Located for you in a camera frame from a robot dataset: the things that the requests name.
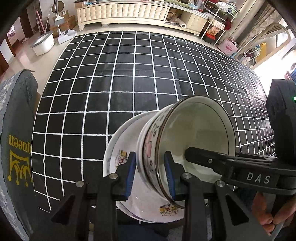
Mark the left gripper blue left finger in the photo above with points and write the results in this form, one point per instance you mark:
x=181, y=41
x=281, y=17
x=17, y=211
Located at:
x=125, y=172

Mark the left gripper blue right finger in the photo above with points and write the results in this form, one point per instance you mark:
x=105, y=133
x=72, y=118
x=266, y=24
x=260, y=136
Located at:
x=174, y=172

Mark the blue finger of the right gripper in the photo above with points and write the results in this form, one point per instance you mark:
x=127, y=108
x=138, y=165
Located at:
x=213, y=160

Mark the cartoon print white plate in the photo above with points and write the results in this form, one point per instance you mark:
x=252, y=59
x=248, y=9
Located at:
x=143, y=203

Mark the cream white bowl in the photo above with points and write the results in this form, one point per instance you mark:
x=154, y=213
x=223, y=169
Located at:
x=140, y=150

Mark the person's right hand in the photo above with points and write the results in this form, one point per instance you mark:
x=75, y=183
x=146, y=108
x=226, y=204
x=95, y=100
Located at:
x=266, y=219

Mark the black white grid tablecloth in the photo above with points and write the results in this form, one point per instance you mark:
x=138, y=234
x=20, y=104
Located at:
x=103, y=79

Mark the pink tote bag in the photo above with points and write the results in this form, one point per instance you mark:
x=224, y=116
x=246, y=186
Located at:
x=228, y=47

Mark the grey queen print cloth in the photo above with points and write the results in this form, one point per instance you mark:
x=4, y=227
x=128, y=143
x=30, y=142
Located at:
x=18, y=201

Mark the arched floor mirror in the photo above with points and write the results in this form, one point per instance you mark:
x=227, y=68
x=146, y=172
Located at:
x=263, y=45

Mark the white paper roll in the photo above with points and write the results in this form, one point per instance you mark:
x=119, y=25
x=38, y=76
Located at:
x=181, y=23

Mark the white metal shelf rack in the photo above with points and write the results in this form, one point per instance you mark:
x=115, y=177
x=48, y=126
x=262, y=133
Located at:
x=220, y=15

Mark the white mop bucket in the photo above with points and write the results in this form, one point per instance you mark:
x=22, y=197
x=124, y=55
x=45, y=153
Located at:
x=43, y=44

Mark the cream tufted TV cabinet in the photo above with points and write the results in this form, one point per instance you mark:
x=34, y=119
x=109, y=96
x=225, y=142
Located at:
x=157, y=13

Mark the white dustpan with broom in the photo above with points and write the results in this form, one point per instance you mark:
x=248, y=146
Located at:
x=64, y=33

